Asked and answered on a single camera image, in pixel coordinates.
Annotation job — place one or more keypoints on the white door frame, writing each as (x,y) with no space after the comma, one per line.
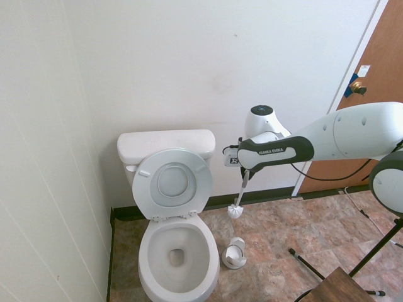
(362,47)

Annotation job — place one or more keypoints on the white toilet tank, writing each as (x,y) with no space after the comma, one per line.
(211,166)

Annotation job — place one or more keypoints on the brass door knob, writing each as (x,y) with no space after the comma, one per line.
(357,85)

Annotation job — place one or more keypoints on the white toilet bowl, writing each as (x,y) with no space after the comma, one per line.
(151,277)

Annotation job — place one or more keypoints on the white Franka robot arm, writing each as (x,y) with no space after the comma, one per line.
(346,132)

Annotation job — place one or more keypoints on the white flush lever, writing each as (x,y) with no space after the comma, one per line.
(131,168)

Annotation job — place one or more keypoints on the white toilet brush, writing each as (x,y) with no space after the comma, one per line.
(235,212)

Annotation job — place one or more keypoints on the brown wooden door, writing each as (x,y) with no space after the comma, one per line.
(378,37)

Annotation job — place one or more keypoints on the brown wooden table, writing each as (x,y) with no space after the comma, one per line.
(340,286)

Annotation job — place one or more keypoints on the black camera tripod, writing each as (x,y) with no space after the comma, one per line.
(307,264)

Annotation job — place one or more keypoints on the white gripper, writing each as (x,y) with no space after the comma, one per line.
(231,158)

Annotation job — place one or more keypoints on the black door bottom strip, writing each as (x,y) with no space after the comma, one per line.
(333,191)

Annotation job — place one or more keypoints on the black wall baseboard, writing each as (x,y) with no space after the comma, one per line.
(267,193)
(110,251)

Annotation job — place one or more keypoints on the white toilet seat cover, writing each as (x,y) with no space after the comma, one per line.
(173,182)

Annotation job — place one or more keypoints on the white toilet tank lid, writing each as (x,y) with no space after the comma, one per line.
(163,141)

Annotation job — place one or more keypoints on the white toilet brush holder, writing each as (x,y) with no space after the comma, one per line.
(234,258)

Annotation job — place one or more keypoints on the blue tape strip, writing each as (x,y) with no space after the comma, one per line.
(349,92)

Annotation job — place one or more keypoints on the white door label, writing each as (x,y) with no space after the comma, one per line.
(364,71)

